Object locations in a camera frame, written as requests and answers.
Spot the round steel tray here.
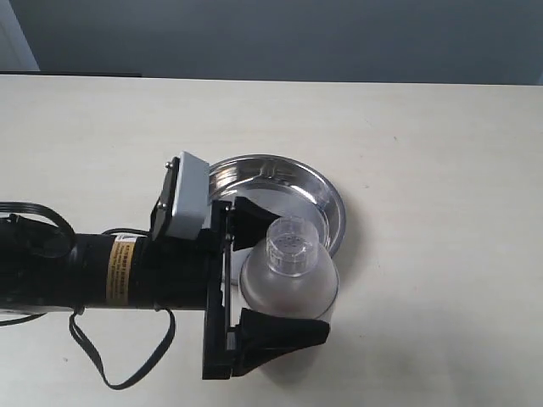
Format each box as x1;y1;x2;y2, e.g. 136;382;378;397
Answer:
210;154;346;256

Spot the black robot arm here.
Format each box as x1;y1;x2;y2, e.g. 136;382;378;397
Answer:
1;198;330;380

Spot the clear plastic bottle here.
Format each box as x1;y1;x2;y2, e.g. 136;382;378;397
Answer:
238;217;339;322

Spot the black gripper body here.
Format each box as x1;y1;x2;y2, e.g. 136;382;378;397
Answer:
146;201;232;380

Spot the black camera cable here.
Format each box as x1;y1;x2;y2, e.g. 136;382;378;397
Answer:
0;201;176;379

